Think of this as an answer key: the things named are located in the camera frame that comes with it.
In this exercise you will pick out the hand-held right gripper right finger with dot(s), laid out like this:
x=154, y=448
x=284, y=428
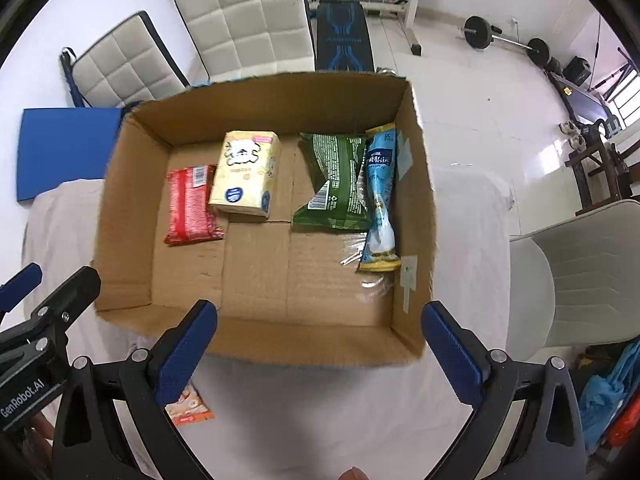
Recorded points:
x=452, y=355

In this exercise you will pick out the white tablecloth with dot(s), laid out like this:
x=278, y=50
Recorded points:
x=310, y=410

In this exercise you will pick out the black and blue weight bench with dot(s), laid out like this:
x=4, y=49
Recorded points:
x=344, y=35

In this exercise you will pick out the dark wooden chair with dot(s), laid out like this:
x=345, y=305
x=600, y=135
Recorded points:
x=605, y=175

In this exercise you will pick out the yellow tissue pack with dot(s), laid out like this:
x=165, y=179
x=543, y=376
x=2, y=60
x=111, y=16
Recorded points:
x=245, y=175

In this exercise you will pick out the green snack bag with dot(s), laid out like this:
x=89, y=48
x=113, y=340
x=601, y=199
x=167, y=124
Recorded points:
x=334, y=185

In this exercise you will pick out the clear plastic wrapper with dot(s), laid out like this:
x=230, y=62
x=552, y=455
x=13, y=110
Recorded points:
x=354, y=255

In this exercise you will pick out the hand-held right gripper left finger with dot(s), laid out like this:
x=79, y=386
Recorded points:
x=186, y=355

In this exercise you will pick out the black treadmill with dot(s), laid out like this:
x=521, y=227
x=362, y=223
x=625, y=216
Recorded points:
x=585, y=97

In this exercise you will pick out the light blue snack packet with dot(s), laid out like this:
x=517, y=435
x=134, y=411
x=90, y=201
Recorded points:
x=381, y=200

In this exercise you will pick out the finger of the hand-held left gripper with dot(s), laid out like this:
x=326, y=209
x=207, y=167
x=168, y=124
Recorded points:
x=21, y=278
x=67, y=297

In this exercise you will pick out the red bag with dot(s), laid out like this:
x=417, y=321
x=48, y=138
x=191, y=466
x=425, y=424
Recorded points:
x=625, y=425

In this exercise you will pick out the white sneakers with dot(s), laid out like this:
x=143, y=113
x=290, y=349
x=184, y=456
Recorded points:
x=574, y=134

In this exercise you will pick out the person's right hand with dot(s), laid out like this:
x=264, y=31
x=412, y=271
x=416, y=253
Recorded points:
x=353, y=474

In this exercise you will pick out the brown cardboard box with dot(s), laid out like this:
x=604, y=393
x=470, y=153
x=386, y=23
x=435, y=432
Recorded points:
x=260, y=280

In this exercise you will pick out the white quilted chair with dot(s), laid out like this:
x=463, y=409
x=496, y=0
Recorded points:
x=125, y=65
x=245, y=20

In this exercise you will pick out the red snack packet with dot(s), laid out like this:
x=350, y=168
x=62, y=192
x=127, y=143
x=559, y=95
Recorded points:
x=191, y=207

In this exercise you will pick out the barbell with black plates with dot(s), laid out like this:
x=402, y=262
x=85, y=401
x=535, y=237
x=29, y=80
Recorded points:
x=477, y=32

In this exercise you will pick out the blue cloth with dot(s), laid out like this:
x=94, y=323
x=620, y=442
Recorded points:
x=607, y=395

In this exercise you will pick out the white plastic chair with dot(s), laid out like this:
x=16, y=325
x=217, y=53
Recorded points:
x=585, y=270

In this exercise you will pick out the blue foam mat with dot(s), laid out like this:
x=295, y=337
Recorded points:
x=65, y=155

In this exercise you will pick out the orange snack packet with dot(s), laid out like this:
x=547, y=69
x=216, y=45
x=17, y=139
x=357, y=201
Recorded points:
x=189, y=405

